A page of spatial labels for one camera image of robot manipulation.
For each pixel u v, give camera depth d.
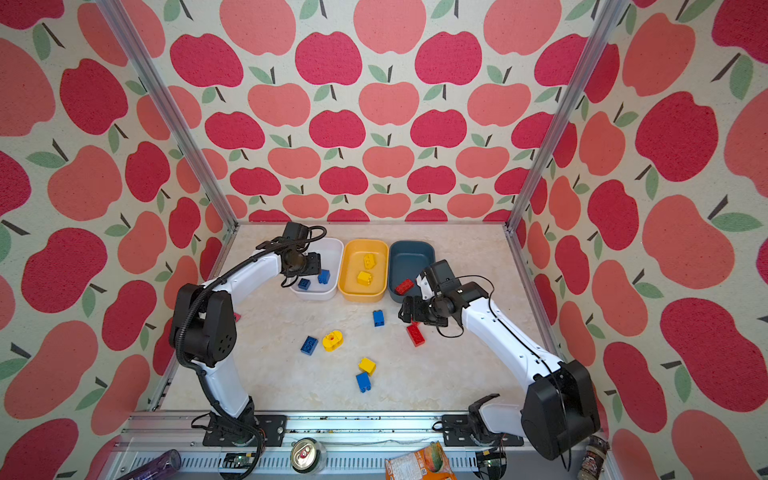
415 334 0.90
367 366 0.83
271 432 0.74
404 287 1.00
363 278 1.02
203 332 0.50
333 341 0.88
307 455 0.62
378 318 0.93
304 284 1.01
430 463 0.69
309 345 0.88
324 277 1.01
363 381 0.80
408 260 1.11
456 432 0.73
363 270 1.05
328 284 1.04
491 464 0.73
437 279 0.66
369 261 1.07
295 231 0.77
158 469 0.66
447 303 0.58
